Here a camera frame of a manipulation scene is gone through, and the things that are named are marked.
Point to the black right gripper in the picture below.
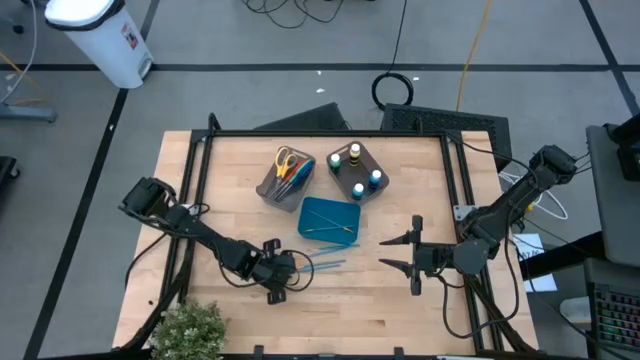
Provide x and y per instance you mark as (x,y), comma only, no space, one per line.
(435,257)

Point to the grey plastic storage bin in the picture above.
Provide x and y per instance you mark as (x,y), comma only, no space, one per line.
(352,175)
(265,189)

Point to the grey desk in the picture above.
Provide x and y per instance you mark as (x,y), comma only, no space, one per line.
(612,200)

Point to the black monitor stand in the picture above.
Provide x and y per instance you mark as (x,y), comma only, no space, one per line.
(627,150)

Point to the white trash can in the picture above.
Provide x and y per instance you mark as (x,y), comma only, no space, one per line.
(100,45)

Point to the white chair seat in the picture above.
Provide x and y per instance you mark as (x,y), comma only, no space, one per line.
(575,310)

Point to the white paper sheet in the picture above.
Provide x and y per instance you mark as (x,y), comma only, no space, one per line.
(545,284)

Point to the black flat panel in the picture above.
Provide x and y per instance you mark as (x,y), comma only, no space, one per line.
(310,120)

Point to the blue plastic tray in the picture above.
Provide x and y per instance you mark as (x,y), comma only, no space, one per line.
(340,210)

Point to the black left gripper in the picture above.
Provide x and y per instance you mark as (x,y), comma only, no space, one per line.
(267,267)

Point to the yellow paint bottle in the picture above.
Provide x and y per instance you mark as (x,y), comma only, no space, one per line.
(354,149)

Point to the teal paint bottle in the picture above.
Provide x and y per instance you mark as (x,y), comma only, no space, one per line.
(358,189)

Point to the black desk bar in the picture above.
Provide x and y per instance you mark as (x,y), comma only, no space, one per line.
(565,252)

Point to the black clamp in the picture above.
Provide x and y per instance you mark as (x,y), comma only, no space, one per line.
(258,352)
(398,352)

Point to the blue paint bottle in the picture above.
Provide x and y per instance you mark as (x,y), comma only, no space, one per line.
(375,176)

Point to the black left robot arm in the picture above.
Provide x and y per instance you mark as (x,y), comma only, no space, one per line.
(200,232)

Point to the green potted plant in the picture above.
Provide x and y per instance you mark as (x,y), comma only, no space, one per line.
(187,330)

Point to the backlit keyboard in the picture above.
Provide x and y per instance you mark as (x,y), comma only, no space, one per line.
(617,315)

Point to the grey stand base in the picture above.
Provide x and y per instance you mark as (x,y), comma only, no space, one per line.
(25,112)

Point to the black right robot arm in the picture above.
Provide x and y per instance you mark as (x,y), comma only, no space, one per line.
(520,192)

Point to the green paint bottle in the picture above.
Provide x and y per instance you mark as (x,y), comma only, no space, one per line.
(335,160)

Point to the black perforated case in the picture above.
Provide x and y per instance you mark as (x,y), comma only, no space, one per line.
(445,122)

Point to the black metal rig frame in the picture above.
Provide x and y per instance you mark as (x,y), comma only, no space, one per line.
(325,133)

